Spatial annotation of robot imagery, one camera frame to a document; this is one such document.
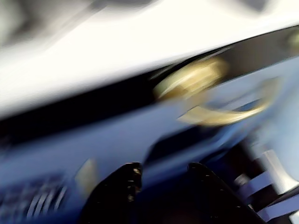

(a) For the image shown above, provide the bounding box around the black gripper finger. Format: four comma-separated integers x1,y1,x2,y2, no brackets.
186,162,265,224
81,161,143,224

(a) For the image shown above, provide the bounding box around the blue dishwasher door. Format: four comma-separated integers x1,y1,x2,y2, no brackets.
0,102,178,224

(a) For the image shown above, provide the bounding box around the blue oven door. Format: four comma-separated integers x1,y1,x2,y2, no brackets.
144,67,299,178

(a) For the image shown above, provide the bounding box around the gold stove knob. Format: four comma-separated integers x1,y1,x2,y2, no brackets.
152,56,229,100

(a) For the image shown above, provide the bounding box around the blue toy kitchen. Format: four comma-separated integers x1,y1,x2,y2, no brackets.
0,0,299,224

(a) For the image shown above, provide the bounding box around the gold dishwasher door handle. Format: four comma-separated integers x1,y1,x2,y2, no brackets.
74,158,99,197

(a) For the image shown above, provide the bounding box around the curved gold oven handle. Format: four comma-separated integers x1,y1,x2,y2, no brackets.
177,76,281,127

